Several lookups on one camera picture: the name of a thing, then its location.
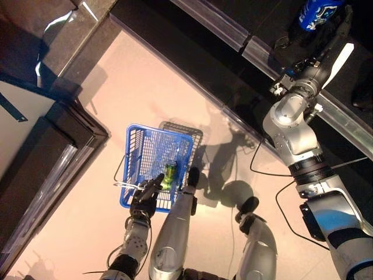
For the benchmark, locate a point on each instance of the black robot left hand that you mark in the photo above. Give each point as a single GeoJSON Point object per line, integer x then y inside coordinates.
{"type": "Point", "coordinates": [144, 201]}

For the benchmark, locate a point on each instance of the green bottle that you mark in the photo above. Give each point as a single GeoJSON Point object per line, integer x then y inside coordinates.
{"type": "Point", "coordinates": [170, 176]}

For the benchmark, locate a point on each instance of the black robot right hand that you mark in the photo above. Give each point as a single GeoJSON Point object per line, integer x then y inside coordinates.
{"type": "Point", "coordinates": [323, 43]}

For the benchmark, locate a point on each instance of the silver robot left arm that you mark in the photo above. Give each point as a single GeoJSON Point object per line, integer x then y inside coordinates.
{"type": "Point", "coordinates": [134, 239]}

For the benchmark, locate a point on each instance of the silver robot leg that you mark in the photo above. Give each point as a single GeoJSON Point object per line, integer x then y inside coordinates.
{"type": "Point", "coordinates": [259, 242]}
{"type": "Point", "coordinates": [172, 233]}

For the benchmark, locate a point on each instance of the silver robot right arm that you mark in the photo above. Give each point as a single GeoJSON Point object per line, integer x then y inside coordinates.
{"type": "Point", "coordinates": [291, 122]}

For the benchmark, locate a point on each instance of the silver robot left leg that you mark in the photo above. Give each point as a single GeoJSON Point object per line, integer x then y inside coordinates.
{"type": "Point", "coordinates": [172, 233]}

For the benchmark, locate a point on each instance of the silver robot right leg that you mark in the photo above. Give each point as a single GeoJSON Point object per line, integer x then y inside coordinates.
{"type": "Point", "coordinates": [259, 242]}

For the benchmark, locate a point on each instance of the cola bottle blue label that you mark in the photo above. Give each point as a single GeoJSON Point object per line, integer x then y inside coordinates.
{"type": "Point", "coordinates": [314, 14]}

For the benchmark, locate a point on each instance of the black shelf board clear rail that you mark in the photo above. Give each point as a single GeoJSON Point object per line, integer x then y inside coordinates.
{"type": "Point", "coordinates": [262, 23]}
{"type": "Point", "coordinates": [204, 58]}

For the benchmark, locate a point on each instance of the blue plastic shopping basket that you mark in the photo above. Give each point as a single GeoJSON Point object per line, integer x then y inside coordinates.
{"type": "Point", "coordinates": [145, 146]}

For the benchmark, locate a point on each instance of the dark brown shelf unit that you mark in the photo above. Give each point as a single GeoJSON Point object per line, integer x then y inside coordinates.
{"type": "Point", "coordinates": [75, 128]}

